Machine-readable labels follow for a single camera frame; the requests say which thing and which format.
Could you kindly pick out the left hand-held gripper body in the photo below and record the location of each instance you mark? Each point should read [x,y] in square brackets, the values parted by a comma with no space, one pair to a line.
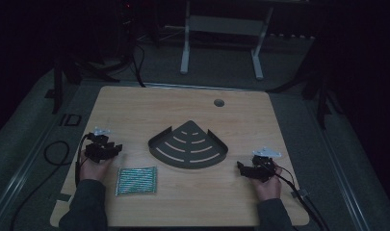
[98,150]

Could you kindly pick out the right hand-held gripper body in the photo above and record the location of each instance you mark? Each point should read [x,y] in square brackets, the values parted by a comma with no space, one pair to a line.
[261,169]

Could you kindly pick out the black stand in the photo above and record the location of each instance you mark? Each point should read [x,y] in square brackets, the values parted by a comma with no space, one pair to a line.
[73,69]
[317,86]

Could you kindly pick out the white metal stand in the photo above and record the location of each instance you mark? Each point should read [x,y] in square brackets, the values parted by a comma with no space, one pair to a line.
[221,27]

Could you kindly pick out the grey tape strip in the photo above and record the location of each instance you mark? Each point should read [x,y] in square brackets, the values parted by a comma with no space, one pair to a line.
[299,193]

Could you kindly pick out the person's right hand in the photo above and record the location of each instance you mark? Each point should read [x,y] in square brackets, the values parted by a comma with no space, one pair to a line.
[269,189]

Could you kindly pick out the person's left hand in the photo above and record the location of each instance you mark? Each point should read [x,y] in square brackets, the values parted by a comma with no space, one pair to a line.
[92,170]

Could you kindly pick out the dark slotted corner shelf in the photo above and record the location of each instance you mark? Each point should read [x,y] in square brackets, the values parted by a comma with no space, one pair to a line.
[187,147]

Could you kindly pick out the dark tape strip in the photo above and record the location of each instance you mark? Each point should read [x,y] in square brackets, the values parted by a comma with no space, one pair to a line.
[63,197]

